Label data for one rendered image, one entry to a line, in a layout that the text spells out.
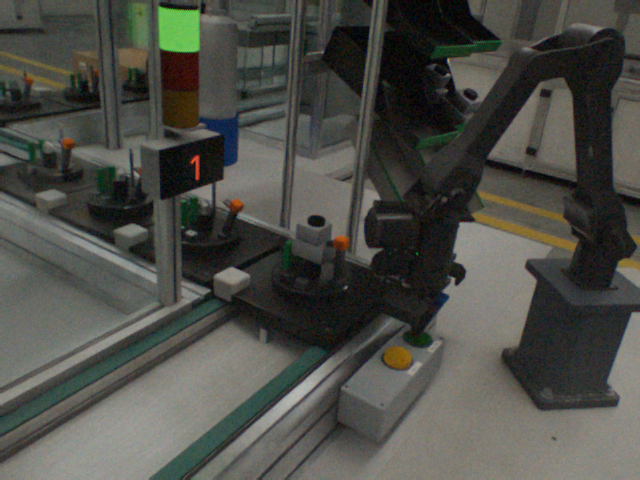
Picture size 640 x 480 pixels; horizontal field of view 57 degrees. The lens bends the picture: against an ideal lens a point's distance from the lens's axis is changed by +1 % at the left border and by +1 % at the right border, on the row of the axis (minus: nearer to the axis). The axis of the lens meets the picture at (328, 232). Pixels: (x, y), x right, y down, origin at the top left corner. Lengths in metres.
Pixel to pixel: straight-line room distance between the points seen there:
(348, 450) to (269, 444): 0.18
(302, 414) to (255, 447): 0.08
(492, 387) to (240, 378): 0.43
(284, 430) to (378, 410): 0.13
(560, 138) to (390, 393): 4.32
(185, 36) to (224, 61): 1.02
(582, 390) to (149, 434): 0.67
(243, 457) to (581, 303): 0.53
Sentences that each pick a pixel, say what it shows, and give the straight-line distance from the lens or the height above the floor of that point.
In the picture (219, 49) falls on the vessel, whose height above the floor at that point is 1.22.
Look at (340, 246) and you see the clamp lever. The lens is 0.95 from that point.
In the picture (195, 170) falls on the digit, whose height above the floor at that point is 1.20.
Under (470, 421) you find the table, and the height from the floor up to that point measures 0.86.
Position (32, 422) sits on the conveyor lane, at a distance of 0.84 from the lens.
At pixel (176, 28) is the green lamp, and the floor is 1.39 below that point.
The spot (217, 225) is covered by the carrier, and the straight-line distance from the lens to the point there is 1.18.
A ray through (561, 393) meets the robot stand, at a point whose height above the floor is 0.89.
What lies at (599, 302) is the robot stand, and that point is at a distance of 0.97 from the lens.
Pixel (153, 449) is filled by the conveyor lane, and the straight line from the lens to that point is 0.81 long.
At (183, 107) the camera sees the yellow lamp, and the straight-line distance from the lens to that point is 0.82.
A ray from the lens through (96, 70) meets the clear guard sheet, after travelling 0.79.
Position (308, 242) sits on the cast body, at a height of 1.06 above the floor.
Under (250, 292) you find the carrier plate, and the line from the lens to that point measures 0.99.
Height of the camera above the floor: 1.48
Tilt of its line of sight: 25 degrees down
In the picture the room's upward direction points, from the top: 6 degrees clockwise
